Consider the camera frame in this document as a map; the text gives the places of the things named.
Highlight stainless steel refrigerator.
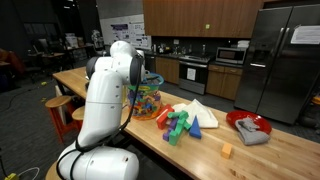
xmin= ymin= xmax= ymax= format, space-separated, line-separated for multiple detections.
xmin=233 ymin=3 xmax=320 ymax=125

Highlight wooden upper cabinets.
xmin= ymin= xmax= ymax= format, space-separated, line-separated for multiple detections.
xmin=142 ymin=0 xmax=265 ymax=39

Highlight orange cube foam block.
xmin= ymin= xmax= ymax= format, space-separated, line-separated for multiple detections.
xmin=220 ymin=142 xmax=233 ymax=159

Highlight white cloth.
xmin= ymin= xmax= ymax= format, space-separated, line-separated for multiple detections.
xmin=171 ymin=98 xmax=219 ymax=129

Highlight white paper on refrigerator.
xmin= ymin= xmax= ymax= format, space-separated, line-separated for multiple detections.
xmin=290 ymin=24 xmax=320 ymax=45

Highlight white floor cable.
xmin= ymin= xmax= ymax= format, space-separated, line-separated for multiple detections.
xmin=17 ymin=166 xmax=41 ymax=178

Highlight clear block bag blue rim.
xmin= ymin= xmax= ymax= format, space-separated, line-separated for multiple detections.
xmin=126 ymin=72 xmax=165 ymax=122

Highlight gray cloth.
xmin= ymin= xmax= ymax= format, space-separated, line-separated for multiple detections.
xmin=234 ymin=116 xmax=271 ymax=146

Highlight background office desk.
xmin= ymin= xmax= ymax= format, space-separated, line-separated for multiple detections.
xmin=27 ymin=51 xmax=66 ymax=74

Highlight round wooden robot base stool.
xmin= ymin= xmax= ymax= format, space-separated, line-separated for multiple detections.
xmin=44 ymin=161 xmax=66 ymax=180

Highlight silver microwave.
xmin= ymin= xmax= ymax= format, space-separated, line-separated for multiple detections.
xmin=215 ymin=46 xmax=248 ymax=65

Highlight purple foam block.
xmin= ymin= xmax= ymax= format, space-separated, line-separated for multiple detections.
xmin=168 ymin=117 xmax=179 ymax=130
xmin=162 ymin=128 xmax=172 ymax=142

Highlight wooden lower cabinet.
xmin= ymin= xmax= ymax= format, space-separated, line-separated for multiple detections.
xmin=205 ymin=63 xmax=244 ymax=101
xmin=155 ymin=55 xmax=181 ymax=85

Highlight green arch foam block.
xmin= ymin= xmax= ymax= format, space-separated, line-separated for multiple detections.
xmin=166 ymin=110 xmax=190 ymax=120

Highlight yellow floor plug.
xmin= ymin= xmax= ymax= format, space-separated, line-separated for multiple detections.
xmin=4 ymin=172 xmax=20 ymax=180

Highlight white stack on microwave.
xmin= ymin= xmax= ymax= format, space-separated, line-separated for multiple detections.
xmin=236 ymin=39 xmax=251 ymax=49

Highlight stainless steel stove oven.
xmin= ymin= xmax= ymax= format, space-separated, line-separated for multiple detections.
xmin=178 ymin=54 xmax=215 ymax=96

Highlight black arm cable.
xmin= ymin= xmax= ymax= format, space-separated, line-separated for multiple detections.
xmin=54 ymin=53 xmax=146 ymax=180

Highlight red foam block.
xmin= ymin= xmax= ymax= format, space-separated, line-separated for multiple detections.
xmin=155 ymin=103 xmax=175 ymax=130

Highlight wooden stool red legs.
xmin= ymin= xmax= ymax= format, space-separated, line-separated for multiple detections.
xmin=71 ymin=105 xmax=86 ymax=132
xmin=44 ymin=95 xmax=78 ymax=145

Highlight wall poster board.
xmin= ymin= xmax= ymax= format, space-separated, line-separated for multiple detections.
xmin=99 ymin=13 xmax=153 ymax=51

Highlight blue triangle foam block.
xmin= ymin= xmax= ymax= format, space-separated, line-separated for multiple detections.
xmin=188 ymin=114 xmax=203 ymax=140

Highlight red plate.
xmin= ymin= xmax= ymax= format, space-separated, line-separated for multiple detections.
xmin=225 ymin=109 xmax=273 ymax=135

